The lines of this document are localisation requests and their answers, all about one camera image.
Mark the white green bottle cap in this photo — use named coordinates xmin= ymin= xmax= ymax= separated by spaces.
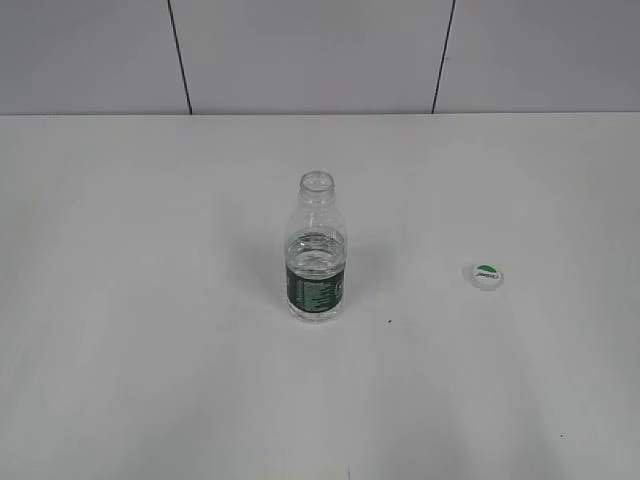
xmin=464 ymin=263 xmax=504 ymax=291

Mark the clear cestbon water bottle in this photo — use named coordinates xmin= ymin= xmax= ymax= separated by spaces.
xmin=284 ymin=171 xmax=348 ymax=323

